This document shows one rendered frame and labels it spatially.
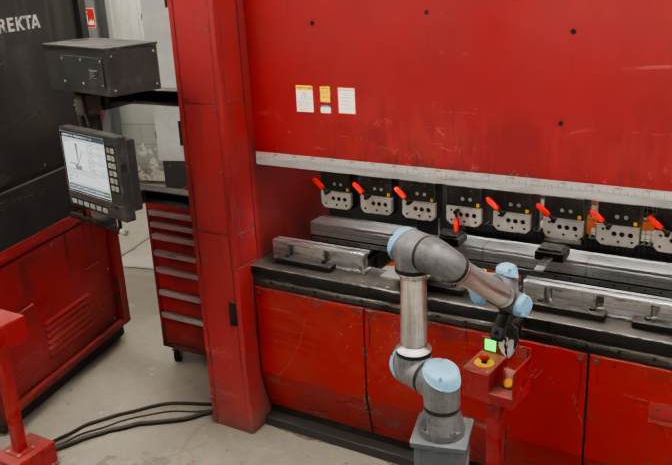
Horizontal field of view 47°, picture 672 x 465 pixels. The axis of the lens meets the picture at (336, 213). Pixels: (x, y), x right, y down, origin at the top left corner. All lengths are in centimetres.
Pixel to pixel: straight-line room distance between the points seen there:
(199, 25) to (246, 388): 173
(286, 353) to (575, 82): 185
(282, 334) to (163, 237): 101
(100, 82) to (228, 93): 55
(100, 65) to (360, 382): 178
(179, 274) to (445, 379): 227
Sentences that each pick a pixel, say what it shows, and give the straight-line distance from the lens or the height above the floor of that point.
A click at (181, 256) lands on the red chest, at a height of 72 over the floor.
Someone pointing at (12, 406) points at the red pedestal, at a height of 37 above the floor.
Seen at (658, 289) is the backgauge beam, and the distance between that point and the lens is 340.
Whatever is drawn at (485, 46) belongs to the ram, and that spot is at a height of 189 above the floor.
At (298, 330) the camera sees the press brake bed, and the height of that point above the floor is 58.
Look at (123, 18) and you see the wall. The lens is 849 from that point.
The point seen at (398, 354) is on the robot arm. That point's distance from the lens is 258.
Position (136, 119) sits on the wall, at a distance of 861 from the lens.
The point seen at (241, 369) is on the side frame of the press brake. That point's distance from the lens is 389.
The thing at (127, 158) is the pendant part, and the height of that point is 151.
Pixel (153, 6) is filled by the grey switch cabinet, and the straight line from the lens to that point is 788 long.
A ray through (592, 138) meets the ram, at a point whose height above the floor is 157.
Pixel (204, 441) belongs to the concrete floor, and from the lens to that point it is 406.
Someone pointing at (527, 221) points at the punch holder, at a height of 123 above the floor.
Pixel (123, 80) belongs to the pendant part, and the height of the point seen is 181.
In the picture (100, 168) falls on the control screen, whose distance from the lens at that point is 338.
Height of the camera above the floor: 224
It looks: 18 degrees down
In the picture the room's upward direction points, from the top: 3 degrees counter-clockwise
